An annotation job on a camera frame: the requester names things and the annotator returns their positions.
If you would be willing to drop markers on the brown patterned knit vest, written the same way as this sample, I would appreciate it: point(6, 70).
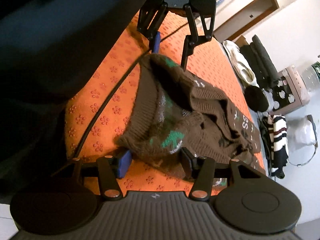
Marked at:
point(175, 109)

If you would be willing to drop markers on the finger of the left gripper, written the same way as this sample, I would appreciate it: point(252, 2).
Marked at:
point(154, 43)
point(188, 50)

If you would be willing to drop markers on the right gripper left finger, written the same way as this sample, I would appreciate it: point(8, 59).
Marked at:
point(112, 167)

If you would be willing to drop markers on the white folded garment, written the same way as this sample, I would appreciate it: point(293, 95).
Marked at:
point(240, 64)

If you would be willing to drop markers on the dark grey folded clothes stack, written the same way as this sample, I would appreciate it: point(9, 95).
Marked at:
point(261, 64)

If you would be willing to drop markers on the grey folded garment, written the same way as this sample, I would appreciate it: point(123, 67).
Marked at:
point(269, 98)

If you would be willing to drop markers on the black rolled garment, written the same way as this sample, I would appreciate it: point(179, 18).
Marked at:
point(256, 99)

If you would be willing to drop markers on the plastic covered fan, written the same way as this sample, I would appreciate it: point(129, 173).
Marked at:
point(302, 140)

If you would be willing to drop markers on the clear water bottle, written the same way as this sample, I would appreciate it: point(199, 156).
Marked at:
point(310, 77)

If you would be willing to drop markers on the olive brown garment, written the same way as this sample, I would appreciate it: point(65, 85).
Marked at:
point(265, 136)

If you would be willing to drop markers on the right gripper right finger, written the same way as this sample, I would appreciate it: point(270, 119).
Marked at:
point(201, 169)

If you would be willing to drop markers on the striped navy white sweater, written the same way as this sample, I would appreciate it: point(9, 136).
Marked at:
point(277, 131)

